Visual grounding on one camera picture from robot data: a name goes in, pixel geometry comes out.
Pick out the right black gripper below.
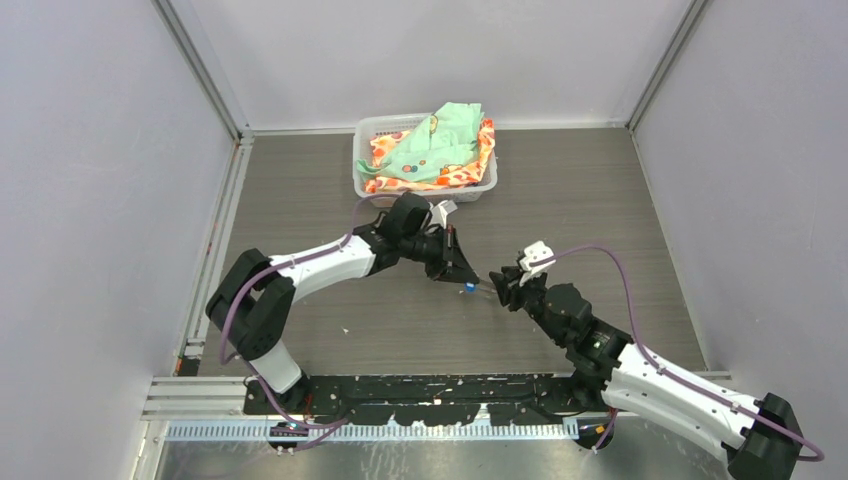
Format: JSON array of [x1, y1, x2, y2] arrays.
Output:
[[489, 265, 567, 346]]

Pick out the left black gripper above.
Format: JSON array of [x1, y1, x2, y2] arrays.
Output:
[[400, 224, 478, 285]]

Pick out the perforated metal key plate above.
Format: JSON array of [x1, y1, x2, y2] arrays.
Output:
[[472, 280, 497, 295]]

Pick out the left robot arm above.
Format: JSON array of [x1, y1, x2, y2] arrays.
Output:
[[205, 192, 480, 414]]

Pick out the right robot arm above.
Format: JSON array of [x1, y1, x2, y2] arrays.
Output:
[[489, 266, 802, 479]]

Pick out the orange patterned cloth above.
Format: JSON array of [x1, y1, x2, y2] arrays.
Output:
[[364, 118, 496, 194]]

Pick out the green patterned cloth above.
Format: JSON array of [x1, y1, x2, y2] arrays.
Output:
[[355, 102, 485, 183]]

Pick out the white perforated plastic basket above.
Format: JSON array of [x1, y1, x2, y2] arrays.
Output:
[[352, 113, 498, 203]]

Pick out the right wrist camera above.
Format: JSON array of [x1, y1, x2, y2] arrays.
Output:
[[518, 240, 556, 277]]

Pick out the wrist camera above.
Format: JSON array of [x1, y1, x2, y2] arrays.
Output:
[[518, 240, 556, 277], [429, 200, 458, 229]]

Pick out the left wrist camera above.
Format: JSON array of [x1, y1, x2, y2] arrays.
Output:
[[429, 200, 458, 229]]

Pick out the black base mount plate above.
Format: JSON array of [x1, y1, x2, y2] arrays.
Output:
[[245, 354, 622, 431]]

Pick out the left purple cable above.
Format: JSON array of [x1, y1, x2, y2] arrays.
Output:
[[218, 193, 399, 425]]

